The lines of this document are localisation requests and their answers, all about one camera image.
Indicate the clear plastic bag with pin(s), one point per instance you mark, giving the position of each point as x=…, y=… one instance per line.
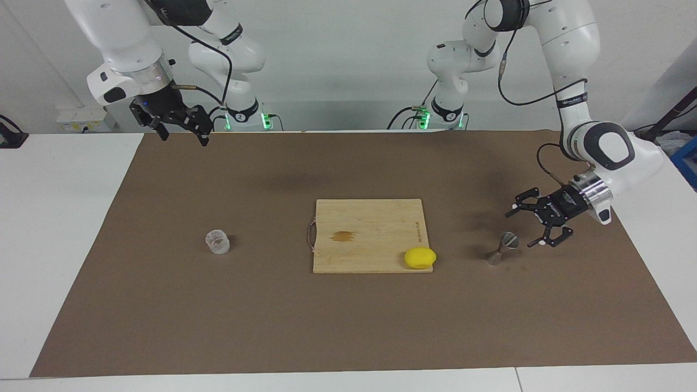
x=675, y=141

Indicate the yellow lemon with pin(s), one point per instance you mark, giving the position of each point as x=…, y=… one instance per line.
x=419, y=258

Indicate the brown table mat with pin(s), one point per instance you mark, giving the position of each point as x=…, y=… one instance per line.
x=348, y=326

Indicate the black stand base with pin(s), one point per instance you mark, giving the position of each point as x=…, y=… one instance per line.
x=11, y=139

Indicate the steel jigger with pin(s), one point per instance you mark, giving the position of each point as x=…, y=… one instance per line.
x=495, y=257

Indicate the clear glass cup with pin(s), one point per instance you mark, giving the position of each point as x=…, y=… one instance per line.
x=218, y=242

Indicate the wooden cutting board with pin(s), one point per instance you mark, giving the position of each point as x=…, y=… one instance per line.
x=370, y=256

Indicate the black tripod stand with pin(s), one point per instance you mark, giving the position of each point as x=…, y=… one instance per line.
x=680, y=104

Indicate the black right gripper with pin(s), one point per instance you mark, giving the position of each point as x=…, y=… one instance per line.
x=163, y=106

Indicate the white socket box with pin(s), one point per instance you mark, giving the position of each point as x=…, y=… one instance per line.
x=81, y=117

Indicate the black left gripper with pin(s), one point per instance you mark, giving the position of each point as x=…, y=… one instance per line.
x=563, y=206

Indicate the blue box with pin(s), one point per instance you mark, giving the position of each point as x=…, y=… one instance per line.
x=687, y=160

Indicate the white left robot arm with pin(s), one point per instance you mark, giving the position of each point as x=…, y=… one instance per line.
x=566, y=38

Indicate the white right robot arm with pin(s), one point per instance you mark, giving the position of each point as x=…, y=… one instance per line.
x=117, y=38

